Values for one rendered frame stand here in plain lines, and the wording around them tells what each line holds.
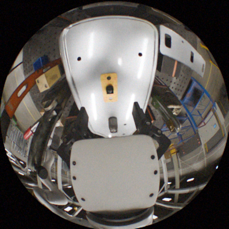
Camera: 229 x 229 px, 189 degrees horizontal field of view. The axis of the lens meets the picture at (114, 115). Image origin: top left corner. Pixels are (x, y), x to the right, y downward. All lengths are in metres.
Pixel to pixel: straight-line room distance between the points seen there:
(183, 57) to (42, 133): 0.40
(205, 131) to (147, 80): 8.01
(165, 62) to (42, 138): 0.35
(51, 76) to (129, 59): 0.16
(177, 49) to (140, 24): 0.12
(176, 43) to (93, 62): 0.23
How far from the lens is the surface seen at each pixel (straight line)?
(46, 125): 0.19
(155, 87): 0.31
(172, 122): 0.23
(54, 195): 0.52
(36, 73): 0.20
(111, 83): 0.19
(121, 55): 0.18
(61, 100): 0.23
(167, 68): 0.26
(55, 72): 0.18
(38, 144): 0.19
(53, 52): 0.59
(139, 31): 0.19
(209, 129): 7.99
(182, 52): 0.27
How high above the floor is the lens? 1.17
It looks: 40 degrees down
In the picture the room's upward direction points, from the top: 175 degrees clockwise
